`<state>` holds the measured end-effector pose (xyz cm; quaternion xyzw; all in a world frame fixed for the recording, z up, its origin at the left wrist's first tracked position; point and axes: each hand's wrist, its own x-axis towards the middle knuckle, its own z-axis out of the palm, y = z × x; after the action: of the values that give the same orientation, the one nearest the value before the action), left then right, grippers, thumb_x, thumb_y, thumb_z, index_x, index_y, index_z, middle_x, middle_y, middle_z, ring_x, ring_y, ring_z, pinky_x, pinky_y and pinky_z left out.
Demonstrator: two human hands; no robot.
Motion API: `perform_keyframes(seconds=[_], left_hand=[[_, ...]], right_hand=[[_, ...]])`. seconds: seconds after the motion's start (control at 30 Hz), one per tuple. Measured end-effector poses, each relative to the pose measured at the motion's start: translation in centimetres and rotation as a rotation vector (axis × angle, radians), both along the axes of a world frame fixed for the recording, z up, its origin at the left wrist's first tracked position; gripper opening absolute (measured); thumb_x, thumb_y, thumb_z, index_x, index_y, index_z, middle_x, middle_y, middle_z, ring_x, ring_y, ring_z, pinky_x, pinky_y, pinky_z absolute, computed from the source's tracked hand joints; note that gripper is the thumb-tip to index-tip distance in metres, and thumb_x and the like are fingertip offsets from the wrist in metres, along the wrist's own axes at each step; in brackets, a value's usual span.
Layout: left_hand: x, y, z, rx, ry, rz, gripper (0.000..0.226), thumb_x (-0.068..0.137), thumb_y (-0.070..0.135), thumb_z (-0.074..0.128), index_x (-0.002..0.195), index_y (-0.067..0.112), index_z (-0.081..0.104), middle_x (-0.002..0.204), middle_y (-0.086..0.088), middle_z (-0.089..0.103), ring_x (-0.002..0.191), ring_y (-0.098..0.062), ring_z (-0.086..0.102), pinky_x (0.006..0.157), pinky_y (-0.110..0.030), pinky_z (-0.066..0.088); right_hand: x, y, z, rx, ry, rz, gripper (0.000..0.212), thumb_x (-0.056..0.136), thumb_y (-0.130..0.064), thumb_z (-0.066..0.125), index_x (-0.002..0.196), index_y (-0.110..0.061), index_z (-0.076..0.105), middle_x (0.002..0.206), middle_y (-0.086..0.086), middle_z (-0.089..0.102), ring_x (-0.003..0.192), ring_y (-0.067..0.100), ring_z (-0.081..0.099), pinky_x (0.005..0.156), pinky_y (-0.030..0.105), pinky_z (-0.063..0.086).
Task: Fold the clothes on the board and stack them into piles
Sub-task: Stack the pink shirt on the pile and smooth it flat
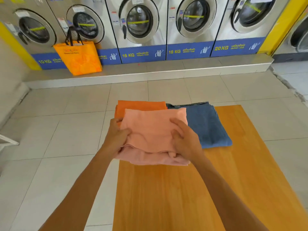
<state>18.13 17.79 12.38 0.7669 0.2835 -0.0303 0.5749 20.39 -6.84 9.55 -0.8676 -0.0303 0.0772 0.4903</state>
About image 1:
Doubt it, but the person's left forearm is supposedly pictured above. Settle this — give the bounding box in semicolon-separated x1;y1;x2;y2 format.
38;147;121;231

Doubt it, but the orange tote bag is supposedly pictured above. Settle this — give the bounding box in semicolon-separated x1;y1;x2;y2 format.
53;26;103;76

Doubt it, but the small steel washing machine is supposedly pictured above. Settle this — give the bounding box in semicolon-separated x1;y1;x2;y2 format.
0;0;68;70
45;0;122;66

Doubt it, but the folded blue towel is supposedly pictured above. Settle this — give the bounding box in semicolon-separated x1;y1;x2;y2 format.
166;101;233;149

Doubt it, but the medium steel washing machine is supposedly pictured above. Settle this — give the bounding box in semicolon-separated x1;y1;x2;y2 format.
166;0;229;61
104;0;168;64

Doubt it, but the large steel washing machine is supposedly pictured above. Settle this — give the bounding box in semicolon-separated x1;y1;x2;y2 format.
210;0;293;58

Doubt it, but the person's right forearm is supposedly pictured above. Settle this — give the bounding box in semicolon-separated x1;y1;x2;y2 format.
190;151;269;231

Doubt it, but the person's left hand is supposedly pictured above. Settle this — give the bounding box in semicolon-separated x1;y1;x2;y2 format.
103;117;132;155

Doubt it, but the folded orange towel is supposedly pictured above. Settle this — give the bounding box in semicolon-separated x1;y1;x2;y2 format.
114;100;168;128

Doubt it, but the person's right hand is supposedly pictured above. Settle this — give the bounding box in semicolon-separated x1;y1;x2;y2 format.
168;117;205;164

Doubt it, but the pink towel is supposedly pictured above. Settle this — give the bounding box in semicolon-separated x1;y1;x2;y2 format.
115;107;191;166

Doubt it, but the wide yellow pillar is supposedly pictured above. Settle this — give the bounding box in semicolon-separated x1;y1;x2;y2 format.
257;0;308;56

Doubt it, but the grey raised plinth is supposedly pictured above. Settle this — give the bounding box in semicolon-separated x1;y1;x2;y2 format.
23;53;275;89

